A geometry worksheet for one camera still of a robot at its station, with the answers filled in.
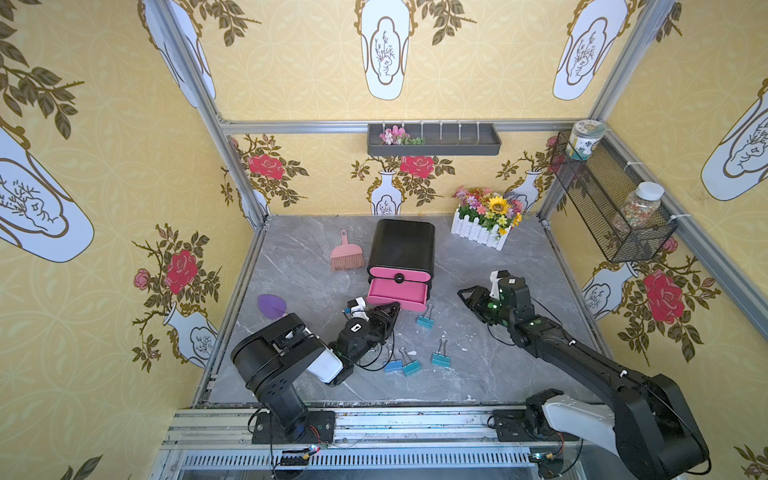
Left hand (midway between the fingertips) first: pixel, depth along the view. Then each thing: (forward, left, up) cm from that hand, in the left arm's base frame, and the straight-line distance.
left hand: (393, 303), depth 86 cm
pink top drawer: (+6, -2, +5) cm, 8 cm away
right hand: (+2, -21, +2) cm, 21 cm away
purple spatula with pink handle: (+5, +38, -10) cm, 40 cm away
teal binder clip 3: (-15, -4, -9) cm, 18 cm away
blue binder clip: (-15, 0, -9) cm, 17 cm away
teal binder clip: (-1, -10, -9) cm, 13 cm away
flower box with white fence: (+28, -32, +6) cm, 43 cm away
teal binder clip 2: (-13, -13, -9) cm, 21 cm away
